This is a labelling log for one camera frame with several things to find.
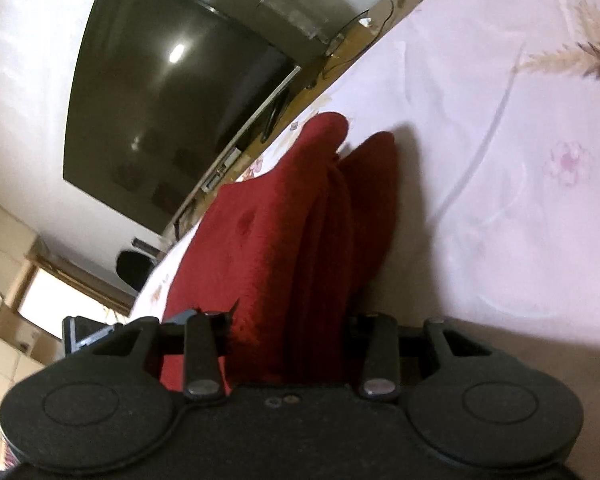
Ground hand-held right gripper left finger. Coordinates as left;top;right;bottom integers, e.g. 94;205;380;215
90;311;233;402

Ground white floral bed sheet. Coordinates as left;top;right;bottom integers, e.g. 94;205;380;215
130;0;600;461

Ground clear plastic container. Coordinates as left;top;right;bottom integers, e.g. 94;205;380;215
256;0;332;42

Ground red garment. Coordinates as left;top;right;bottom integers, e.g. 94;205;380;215
160;111;400;393

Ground black flat television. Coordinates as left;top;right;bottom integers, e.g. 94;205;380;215
62;0;302;235

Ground wooden framed window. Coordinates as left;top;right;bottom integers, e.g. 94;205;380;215
4;240;142;343

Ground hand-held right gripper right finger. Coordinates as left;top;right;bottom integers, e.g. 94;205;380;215
347;311;498;402

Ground wooden television table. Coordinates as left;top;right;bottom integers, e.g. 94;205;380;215
170;0;453;241

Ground small silver device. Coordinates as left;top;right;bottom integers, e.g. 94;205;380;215
200;147;242;192

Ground black chair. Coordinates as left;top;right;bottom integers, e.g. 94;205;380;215
116;250;154;292

